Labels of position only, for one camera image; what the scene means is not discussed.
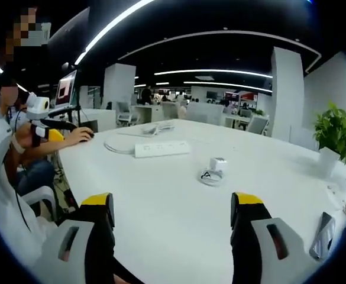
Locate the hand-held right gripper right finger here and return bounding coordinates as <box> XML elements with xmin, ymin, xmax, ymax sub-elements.
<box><xmin>230</xmin><ymin>191</ymin><xmax>320</xmax><ymax>284</ymax></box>

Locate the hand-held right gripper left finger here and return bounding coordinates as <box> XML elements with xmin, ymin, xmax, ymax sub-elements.
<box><xmin>32</xmin><ymin>192</ymin><xmax>117</xmax><ymax>284</ymax></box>

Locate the computer monitor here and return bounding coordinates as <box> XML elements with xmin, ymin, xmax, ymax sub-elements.
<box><xmin>54</xmin><ymin>69</ymin><xmax>79</xmax><ymax>108</ymax></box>

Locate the white armchair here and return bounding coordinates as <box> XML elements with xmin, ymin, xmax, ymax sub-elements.
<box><xmin>0</xmin><ymin>118</ymin><xmax>59</xmax><ymax>225</ymax></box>

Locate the white power strip cable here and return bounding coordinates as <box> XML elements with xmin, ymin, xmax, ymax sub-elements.
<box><xmin>104</xmin><ymin>133</ymin><xmax>138</xmax><ymax>155</ymax></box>

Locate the white cube charger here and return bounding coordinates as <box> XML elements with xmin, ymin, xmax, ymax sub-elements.
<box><xmin>209</xmin><ymin>157</ymin><xmax>228</xmax><ymax>174</ymax></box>

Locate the white power strip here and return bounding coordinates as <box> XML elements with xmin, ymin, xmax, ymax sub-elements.
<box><xmin>134</xmin><ymin>141</ymin><xmax>191</xmax><ymax>159</ymax></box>

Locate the silver grey phone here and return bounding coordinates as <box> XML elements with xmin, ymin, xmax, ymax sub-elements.
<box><xmin>308</xmin><ymin>211</ymin><xmax>337</xmax><ymax>262</ymax></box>

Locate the green potted plant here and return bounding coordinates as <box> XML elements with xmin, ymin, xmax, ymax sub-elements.
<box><xmin>312</xmin><ymin>101</ymin><xmax>346</xmax><ymax>180</ymax></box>

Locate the black box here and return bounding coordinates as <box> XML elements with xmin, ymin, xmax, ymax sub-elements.
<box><xmin>80</xmin><ymin>119</ymin><xmax>99</xmax><ymax>134</ymax></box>

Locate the long ceiling light strip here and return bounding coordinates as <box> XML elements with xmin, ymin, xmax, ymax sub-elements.
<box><xmin>74</xmin><ymin>0</ymin><xmax>157</xmax><ymax>66</ymax></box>

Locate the white desk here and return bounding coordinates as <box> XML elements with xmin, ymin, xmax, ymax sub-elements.
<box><xmin>57</xmin><ymin>118</ymin><xmax>346</xmax><ymax>284</ymax></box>

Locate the white cable bundle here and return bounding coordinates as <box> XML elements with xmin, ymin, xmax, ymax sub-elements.
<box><xmin>141</xmin><ymin>122</ymin><xmax>177</xmax><ymax>137</ymax></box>

